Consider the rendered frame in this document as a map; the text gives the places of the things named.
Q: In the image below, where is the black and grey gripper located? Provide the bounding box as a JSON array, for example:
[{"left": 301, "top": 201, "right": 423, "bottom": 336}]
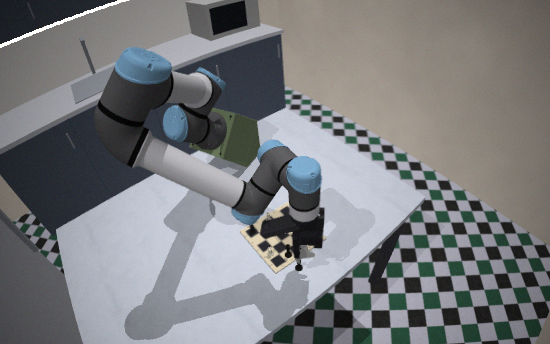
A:
[{"left": 291, "top": 207, "right": 325, "bottom": 264}]

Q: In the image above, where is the chessboard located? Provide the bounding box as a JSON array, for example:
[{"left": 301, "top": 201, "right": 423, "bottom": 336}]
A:
[{"left": 240, "top": 202, "right": 295, "bottom": 273}]

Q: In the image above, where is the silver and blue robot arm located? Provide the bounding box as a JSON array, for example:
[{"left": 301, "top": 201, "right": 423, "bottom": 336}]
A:
[{"left": 94, "top": 47, "right": 322, "bottom": 239}]

